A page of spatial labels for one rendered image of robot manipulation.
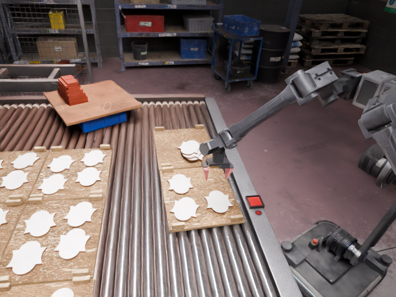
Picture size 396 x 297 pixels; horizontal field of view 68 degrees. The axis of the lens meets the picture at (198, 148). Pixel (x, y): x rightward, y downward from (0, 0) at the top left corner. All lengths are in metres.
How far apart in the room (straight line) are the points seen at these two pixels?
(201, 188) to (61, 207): 0.66
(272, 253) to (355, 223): 1.78
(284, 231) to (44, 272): 1.94
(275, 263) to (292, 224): 1.47
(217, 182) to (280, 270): 0.54
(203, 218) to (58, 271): 0.61
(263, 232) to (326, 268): 0.92
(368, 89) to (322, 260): 1.22
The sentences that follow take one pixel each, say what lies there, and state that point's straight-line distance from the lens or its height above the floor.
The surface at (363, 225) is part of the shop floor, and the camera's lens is 3.06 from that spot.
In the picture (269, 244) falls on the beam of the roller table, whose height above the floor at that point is 0.92.
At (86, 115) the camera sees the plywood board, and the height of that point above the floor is 1.04.
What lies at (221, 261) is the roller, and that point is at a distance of 1.27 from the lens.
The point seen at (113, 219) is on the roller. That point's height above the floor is 0.92.
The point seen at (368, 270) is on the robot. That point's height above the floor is 0.24.
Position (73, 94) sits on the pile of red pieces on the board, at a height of 1.11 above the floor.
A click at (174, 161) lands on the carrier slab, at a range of 1.68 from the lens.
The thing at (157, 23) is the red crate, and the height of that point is 0.79.
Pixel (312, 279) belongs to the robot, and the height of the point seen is 0.24.
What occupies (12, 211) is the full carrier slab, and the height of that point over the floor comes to 0.94.
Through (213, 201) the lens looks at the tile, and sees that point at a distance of 1.44.
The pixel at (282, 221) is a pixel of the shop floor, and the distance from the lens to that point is 2.76.
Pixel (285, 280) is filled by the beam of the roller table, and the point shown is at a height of 0.92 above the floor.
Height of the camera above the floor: 1.96
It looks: 35 degrees down
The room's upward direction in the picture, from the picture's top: 4 degrees clockwise
